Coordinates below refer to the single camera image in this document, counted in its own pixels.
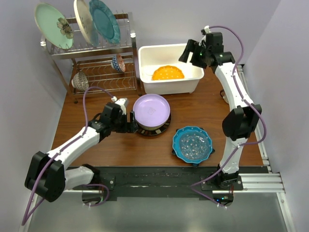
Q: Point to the mint floral plate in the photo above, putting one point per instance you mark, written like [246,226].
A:
[152,128]
[53,26]

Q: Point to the mint floral plate on rack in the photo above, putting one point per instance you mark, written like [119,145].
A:
[53,26]

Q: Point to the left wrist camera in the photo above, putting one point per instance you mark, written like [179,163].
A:
[122,102]

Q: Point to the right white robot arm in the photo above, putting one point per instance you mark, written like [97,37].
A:
[244,114]

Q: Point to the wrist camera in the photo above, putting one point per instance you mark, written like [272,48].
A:
[122,102]
[206,30]

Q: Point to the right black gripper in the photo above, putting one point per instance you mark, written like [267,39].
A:
[190,47]

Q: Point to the blue scalloped plate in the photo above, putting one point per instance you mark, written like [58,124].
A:
[192,145]

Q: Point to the teal plate on rack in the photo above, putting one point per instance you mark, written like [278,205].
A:
[105,21]

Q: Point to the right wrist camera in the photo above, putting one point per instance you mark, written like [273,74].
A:
[206,30]

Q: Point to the grey patterned bowl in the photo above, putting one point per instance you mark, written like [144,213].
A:
[80,81]

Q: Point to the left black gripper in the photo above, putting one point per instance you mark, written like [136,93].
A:
[130,127]

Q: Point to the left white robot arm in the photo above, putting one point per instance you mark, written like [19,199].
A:
[48,174]

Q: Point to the black striped plate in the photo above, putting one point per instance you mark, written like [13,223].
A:
[155,132]

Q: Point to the metal dish rack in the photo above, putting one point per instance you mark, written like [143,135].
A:
[95,62]

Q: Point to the lilac plate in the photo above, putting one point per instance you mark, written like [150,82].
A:
[151,110]

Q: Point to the white plastic bin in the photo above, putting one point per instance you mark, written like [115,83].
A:
[153,57]

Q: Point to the cream mug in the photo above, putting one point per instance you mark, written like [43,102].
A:
[223,96]

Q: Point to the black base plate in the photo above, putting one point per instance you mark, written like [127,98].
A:
[168,182]

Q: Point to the cream plate on rack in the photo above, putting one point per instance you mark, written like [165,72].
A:
[84,20]

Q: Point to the blue patterned bowl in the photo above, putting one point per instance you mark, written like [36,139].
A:
[118,64]

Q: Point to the orange dotted plate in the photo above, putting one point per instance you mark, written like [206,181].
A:
[167,72]

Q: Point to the yellow woven pattern plate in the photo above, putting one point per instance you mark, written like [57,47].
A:
[167,124]

